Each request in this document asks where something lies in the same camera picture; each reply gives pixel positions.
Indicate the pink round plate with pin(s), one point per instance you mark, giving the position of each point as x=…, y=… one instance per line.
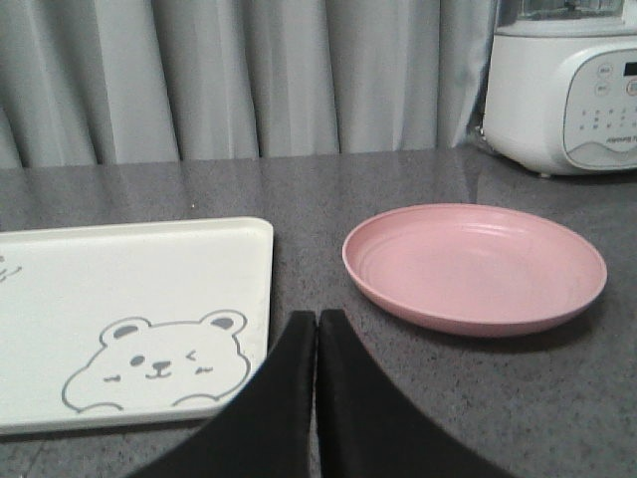
x=473, y=270

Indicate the grey pleated curtain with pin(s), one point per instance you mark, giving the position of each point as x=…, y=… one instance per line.
x=114, y=82

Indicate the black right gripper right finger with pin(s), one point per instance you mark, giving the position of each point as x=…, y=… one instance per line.
x=368, y=428

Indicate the cream bear serving tray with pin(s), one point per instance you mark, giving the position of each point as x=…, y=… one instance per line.
x=130, y=324

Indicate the white rice cooker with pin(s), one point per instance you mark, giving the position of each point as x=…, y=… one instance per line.
x=561, y=94

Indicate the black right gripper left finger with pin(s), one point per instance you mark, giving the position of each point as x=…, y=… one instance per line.
x=264, y=431

